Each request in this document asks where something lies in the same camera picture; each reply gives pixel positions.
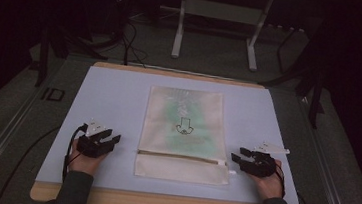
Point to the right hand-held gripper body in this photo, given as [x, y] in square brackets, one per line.
[260, 165]

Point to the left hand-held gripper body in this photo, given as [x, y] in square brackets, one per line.
[92, 147]

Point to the person's left hand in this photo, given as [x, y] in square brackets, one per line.
[84, 163]

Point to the person's right hand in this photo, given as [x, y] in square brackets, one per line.
[271, 186]

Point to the light blue table mat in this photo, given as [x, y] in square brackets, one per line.
[115, 102]

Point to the beige zipper pouch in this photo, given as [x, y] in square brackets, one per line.
[183, 129]

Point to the black stand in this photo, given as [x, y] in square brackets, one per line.
[43, 52]
[316, 95]

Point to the white metal stand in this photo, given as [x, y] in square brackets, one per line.
[223, 11]

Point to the metal floor rail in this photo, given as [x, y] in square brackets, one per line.
[1, 138]
[328, 183]

